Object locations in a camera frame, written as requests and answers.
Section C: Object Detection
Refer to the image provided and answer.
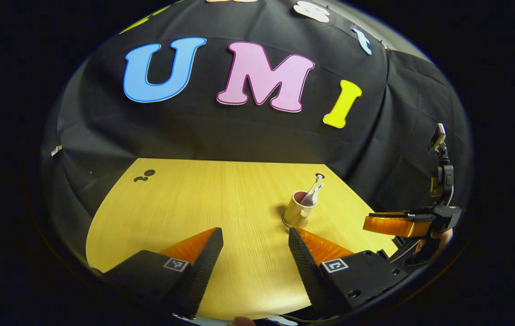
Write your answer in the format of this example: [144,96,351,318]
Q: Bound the white toothbrush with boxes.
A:
[300,174,324,206]

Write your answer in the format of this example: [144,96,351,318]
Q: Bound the wooden desktop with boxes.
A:
[86,158,398,321]

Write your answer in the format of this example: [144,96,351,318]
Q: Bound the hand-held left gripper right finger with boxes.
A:
[288,227,410,316]

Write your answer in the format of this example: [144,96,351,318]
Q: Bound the black backdrop cloth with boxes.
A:
[40,0,473,254]

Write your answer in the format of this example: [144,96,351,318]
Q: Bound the white toothpaste tube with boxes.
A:
[310,182,325,206]

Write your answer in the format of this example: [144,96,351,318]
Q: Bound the yellow cup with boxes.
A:
[282,191,317,228]

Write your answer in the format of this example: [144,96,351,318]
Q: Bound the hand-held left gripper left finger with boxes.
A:
[103,227,224,317]

